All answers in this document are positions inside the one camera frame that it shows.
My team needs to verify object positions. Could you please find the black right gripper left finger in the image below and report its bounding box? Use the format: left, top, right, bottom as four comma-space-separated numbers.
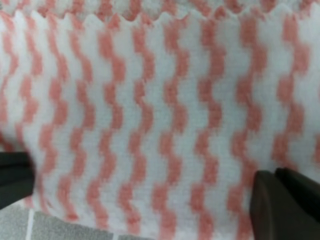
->
0, 151, 35, 209

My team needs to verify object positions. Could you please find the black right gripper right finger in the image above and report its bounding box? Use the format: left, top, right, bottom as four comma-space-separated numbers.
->
249, 168, 320, 240

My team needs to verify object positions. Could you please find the pink white wavy striped towel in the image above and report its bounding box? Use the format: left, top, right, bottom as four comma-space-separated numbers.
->
0, 0, 320, 240

